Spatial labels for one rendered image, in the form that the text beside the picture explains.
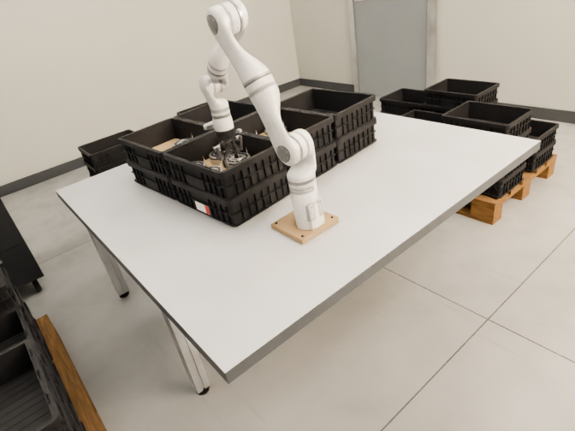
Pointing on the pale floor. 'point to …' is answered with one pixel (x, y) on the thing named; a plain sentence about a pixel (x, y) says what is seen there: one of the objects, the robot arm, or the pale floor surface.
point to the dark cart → (16, 253)
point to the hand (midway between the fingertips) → (232, 162)
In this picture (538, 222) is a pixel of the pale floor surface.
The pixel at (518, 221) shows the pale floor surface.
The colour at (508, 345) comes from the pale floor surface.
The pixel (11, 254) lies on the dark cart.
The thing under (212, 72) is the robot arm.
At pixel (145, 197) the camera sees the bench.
